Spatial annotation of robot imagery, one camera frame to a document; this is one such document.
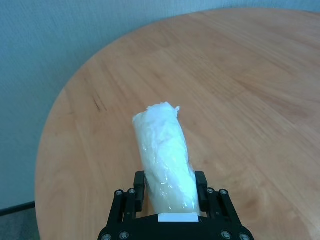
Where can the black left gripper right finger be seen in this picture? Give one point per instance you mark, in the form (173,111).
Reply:
(203,192)

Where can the white plastic-wrapped sandbag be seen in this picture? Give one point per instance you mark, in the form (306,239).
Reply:
(165,155)

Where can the black baseboard strip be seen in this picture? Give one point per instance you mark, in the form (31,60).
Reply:
(15,209)

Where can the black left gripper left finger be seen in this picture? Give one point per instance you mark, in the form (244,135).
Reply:
(138,190)

